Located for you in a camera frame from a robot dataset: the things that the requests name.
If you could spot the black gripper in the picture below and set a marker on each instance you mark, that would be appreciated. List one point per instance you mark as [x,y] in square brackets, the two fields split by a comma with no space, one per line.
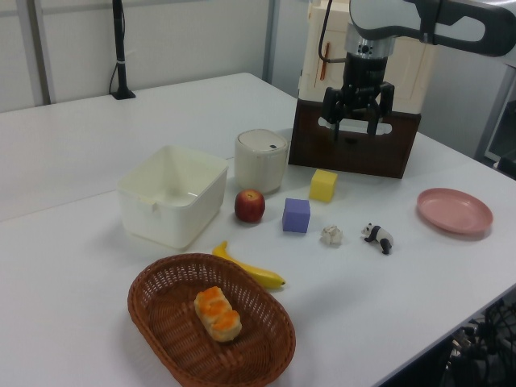
[362,80]

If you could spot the cream mini trash can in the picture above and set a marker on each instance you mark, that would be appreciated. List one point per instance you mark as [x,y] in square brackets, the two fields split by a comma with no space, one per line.
[260,161]

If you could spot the dark brown wooden box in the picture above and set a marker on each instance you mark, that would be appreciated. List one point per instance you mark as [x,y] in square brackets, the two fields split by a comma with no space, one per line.
[354,153]

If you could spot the cream toy cabinet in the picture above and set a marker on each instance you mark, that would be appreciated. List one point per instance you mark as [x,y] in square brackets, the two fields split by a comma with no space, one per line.
[407,80]

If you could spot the yellow foam cube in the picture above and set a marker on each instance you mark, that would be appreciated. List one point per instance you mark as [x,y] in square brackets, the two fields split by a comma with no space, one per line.
[323,185]

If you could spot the purple foam cube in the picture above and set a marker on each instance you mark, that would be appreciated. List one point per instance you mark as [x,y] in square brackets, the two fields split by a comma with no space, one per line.
[296,215]

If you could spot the panda toy figure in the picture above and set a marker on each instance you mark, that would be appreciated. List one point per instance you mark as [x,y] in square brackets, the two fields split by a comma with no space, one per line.
[379,235]

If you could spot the crumpled white paper ball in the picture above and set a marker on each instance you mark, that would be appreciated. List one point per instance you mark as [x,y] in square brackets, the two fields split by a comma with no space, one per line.
[332,235]

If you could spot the pink plastic plate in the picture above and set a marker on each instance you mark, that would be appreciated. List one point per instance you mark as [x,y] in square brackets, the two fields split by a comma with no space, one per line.
[453,209]

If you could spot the red apple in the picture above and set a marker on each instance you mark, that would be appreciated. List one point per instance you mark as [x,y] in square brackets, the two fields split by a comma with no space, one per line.
[250,206]

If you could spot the yellow banana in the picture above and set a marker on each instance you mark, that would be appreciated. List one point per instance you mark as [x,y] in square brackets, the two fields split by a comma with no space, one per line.
[258,272]

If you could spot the white square plastic bin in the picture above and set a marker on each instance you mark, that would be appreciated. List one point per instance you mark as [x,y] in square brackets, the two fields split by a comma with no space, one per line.
[171,197]

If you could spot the black pole stand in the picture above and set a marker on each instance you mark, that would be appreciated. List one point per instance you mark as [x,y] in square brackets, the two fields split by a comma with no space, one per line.
[119,48]

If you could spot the bread with orange topping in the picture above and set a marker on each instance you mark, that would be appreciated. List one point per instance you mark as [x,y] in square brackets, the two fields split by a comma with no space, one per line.
[217,314]

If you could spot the brown wicker basket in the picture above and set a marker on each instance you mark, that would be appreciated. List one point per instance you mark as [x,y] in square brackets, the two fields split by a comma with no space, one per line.
[242,354]

